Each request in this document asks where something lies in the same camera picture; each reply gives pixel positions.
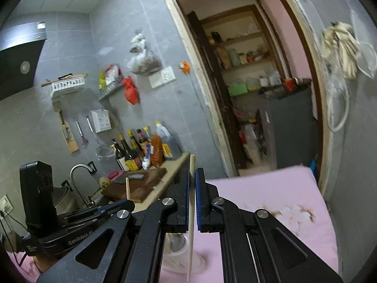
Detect clear plastic bag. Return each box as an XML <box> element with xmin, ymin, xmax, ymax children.
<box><xmin>354</xmin><ymin>42</ymin><xmax>377</xmax><ymax>79</ymax></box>

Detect metal wall shelf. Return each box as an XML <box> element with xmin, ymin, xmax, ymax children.
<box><xmin>97</xmin><ymin>75</ymin><xmax>126</xmax><ymax>101</ymax></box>

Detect pink floral tablecloth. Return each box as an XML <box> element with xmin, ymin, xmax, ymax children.
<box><xmin>6</xmin><ymin>166</ymin><xmax>339</xmax><ymax>283</ymax></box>

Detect dark sauce bottle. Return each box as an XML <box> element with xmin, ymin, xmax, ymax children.
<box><xmin>137</xmin><ymin>127</ymin><xmax>152</xmax><ymax>151</ymax></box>
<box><xmin>127</xmin><ymin>130</ymin><xmax>145</xmax><ymax>157</ymax></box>
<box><xmin>119</xmin><ymin>135</ymin><xmax>142</xmax><ymax>170</ymax></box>
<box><xmin>111</xmin><ymin>138</ymin><xmax>129</xmax><ymax>171</ymax></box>

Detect blue and white packet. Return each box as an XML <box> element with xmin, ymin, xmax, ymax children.
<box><xmin>141</xmin><ymin>144</ymin><xmax>154</xmax><ymax>170</ymax></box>

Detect dark grey cabinet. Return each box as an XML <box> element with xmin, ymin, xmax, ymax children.
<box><xmin>255</xmin><ymin>87</ymin><xmax>320</xmax><ymax>171</ymax></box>

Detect white wall box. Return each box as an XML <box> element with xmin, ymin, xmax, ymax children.
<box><xmin>91</xmin><ymin>109</ymin><xmax>112</xmax><ymax>133</ymax></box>

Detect plastic bag with dark contents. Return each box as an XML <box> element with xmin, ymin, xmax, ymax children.
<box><xmin>126</xmin><ymin>29</ymin><xmax>163</xmax><ymax>75</ymax></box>

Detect wooden door frame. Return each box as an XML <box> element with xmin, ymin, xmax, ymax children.
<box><xmin>158</xmin><ymin>0</ymin><xmax>333</xmax><ymax>196</ymax></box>

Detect white perforated utensil holder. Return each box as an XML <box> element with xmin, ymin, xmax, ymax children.
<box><xmin>160</xmin><ymin>232</ymin><xmax>207</xmax><ymax>275</ymax></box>

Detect wooden pantry shelves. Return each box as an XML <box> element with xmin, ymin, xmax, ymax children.
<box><xmin>200</xmin><ymin>4</ymin><xmax>298</xmax><ymax>102</ymax></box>

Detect red plastic bag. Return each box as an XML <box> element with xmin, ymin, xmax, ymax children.
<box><xmin>123</xmin><ymin>76</ymin><xmax>140</xmax><ymax>105</ymax></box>

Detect hanging wooden board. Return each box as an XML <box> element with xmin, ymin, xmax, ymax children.
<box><xmin>53</xmin><ymin>101</ymin><xmax>80</xmax><ymax>154</ymax></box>

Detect clear oil bottle yellow cap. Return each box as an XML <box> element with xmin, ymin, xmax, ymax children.
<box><xmin>155</xmin><ymin>121</ymin><xmax>182</xmax><ymax>158</ymax></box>

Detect chrome faucet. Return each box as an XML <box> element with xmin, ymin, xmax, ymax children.
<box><xmin>70</xmin><ymin>163</ymin><xmax>98</xmax><ymax>208</ymax></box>

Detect white wall socket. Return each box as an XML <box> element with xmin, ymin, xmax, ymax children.
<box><xmin>148</xmin><ymin>66</ymin><xmax>177</xmax><ymax>89</ymax></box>

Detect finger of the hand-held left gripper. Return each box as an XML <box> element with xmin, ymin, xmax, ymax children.
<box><xmin>63</xmin><ymin>199</ymin><xmax>136</xmax><ymax>218</ymax></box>
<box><xmin>63</xmin><ymin>212</ymin><xmax>119</xmax><ymax>227</ymax></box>

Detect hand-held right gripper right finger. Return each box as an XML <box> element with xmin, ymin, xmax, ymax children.
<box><xmin>195</xmin><ymin>167</ymin><xmax>344</xmax><ymax>283</ymax></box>

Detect white wall rack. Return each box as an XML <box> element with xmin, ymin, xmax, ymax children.
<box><xmin>49</xmin><ymin>74</ymin><xmax>88</xmax><ymax>98</ymax></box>

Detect person's left hand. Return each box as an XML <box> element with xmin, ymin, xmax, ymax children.
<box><xmin>33</xmin><ymin>254</ymin><xmax>63</xmax><ymax>273</ymax></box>

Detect beige cloth bags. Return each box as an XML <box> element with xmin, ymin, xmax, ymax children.
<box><xmin>320</xmin><ymin>21</ymin><xmax>361</xmax><ymax>80</ymax></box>

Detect black range hood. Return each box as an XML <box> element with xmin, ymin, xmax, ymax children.
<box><xmin>0</xmin><ymin>21</ymin><xmax>48</xmax><ymax>102</ymax></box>

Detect hanging metal strainer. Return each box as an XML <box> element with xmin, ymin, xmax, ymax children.
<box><xmin>95</xmin><ymin>141</ymin><xmax>116</xmax><ymax>162</ymax></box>

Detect brown cutting board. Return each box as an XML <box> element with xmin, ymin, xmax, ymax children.
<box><xmin>102</xmin><ymin>166</ymin><xmax>168</xmax><ymax>203</ymax></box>

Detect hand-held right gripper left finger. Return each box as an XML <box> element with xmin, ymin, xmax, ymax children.
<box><xmin>35</xmin><ymin>168</ymin><xmax>191</xmax><ymax>283</ymax></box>

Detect green plastic container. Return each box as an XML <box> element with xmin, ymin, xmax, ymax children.
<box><xmin>227</xmin><ymin>83</ymin><xmax>248</xmax><ymax>98</ymax></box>

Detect white hose loop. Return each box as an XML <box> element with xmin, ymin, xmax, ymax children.
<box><xmin>326</xmin><ymin>84</ymin><xmax>351</xmax><ymax>132</ymax></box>

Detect brown sauce pouch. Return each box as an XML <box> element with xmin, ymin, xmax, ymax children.
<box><xmin>150</xmin><ymin>135</ymin><xmax>164</xmax><ymax>167</ymax></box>

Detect kitchen counter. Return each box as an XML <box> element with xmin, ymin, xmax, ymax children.
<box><xmin>138</xmin><ymin>152</ymin><xmax>191</xmax><ymax>211</ymax></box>

